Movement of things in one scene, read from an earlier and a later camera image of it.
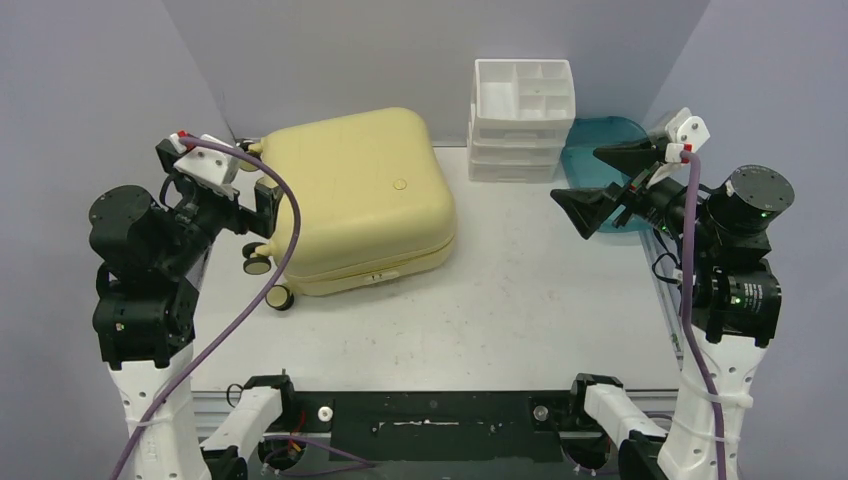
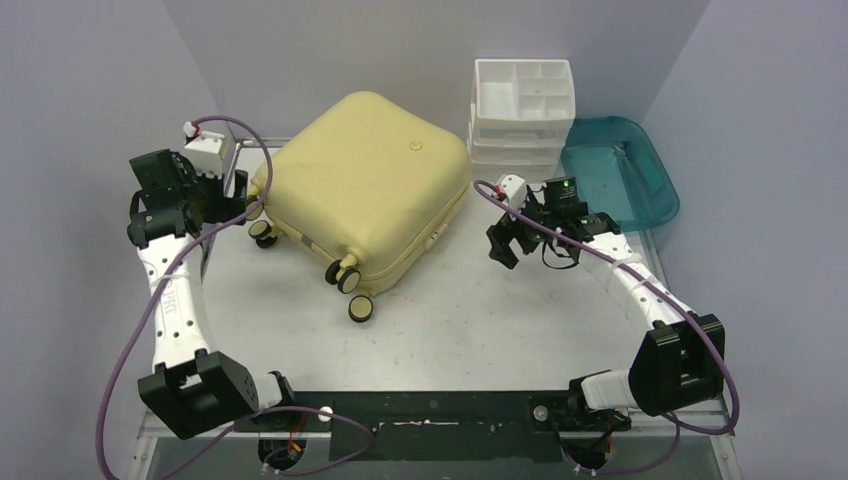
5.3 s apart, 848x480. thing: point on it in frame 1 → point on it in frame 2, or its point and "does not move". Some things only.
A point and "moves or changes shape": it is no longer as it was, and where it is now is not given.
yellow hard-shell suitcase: [373, 198] moves or changes shape
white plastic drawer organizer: [520, 109] does not move
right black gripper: [636, 187] → [510, 237]
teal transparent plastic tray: [581, 169] does not move
